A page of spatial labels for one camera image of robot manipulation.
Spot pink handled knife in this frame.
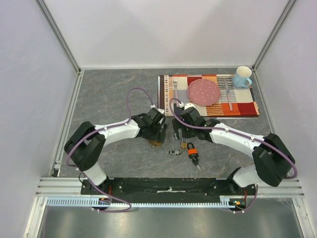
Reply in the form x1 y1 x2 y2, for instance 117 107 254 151
224 79 233 111

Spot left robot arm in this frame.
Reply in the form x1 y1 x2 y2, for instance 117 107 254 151
64 107 168 195

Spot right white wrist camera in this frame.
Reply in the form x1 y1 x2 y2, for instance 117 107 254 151
178 102 195 111

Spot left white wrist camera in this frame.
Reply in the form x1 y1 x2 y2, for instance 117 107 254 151
151 104 165 115

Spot orange black padlock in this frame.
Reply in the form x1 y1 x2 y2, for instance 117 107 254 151
187 142 199 159

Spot pink dotted plate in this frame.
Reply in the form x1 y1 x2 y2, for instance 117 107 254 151
187 79 221 107

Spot large brass padlock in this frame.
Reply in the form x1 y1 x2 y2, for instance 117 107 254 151
149 140 162 147

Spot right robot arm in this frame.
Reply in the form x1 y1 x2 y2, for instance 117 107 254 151
172 107 297 195

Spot small brass padlock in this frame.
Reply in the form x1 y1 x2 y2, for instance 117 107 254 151
181 138 187 150

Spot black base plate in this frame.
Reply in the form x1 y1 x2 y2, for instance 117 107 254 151
80 176 258 204

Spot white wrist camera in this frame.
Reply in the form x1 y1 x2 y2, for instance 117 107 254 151
151 104 165 115
178 102 195 111

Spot pink handled fork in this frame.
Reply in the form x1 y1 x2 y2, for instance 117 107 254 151
173 76 178 99

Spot light blue cable duct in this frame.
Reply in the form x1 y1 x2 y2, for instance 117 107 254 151
46 197 236 208

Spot light blue mug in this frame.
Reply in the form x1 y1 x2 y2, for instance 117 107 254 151
232 66 252 88

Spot colourful patchwork placemat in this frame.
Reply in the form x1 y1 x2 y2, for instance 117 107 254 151
158 74 260 118

